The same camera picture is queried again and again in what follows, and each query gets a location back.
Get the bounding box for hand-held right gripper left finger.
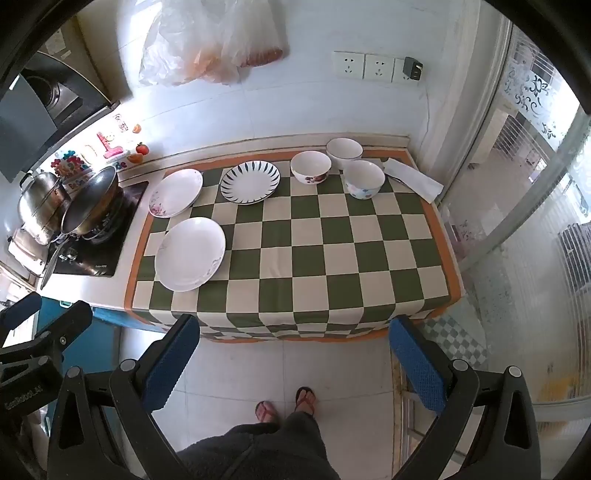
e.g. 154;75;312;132
46;314;201;480

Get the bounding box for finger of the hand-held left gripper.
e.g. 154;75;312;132
0;300;94;370
0;292;43;348

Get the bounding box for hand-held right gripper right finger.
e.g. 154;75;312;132
389;316;541;480

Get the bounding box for blue flower bowl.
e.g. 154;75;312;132
342;160;386;200

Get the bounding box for striped plate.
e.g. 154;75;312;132
219;161;281;205

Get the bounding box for red flower bowl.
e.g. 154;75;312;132
290;151;332;185

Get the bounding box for blue cabinet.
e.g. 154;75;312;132
34;295;168;462

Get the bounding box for small checkered floor mat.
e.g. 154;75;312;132
418;316;490;370

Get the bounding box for glass pan lid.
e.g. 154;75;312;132
41;235;70;291

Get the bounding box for black gas stove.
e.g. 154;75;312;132
46;180;151;278

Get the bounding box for steel pot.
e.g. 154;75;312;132
17;172;71;245

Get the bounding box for person's left foot in sandal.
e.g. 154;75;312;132
255;400;280;424

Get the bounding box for person's foot in sandal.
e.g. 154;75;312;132
255;400;280;424
294;387;318;416

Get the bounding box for person's right foot in sandal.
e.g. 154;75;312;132
294;387;318;416

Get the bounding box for plain white plate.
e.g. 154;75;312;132
154;217;227;292

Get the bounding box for person's legs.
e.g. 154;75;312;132
178;411;341;480

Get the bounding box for steel wok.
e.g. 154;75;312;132
60;165;123;237

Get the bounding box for green white checkered tablecloth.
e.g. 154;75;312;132
126;150;465;344

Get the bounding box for pink flower plate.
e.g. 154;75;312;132
148;168;204;219

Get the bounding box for white folded paper towel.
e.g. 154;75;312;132
383;158;445;204

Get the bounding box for black range hood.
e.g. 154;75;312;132
0;51;122;184

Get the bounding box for white bowl with dark rim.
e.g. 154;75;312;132
326;137;364;171

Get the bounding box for plastic bag with orange contents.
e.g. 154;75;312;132
139;0;241;87

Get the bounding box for plastic bag with red contents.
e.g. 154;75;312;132
222;0;289;69

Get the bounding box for colourful wall decorations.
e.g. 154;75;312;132
50;150;94;180

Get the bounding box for pink wall sticker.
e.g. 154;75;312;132
95;131;128;160

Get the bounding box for white wall socket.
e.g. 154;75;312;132
392;56;423;85
364;53;395;82
333;51;366;78

